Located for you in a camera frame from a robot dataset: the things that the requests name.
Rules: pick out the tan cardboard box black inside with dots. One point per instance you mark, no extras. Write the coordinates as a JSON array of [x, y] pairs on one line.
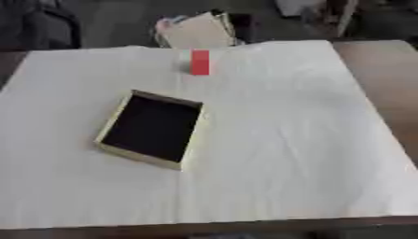
[[153, 128]]

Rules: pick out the red and white rectangular block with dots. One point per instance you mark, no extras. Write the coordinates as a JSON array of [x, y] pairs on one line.
[[199, 62]]

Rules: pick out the stack of flat cardboard sheets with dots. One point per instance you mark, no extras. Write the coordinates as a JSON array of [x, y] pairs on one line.
[[197, 31]]

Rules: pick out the white wooden furniture piece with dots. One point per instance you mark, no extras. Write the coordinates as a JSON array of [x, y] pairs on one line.
[[321, 12]]

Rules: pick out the black bag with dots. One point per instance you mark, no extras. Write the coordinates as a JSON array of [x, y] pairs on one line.
[[43, 27]]

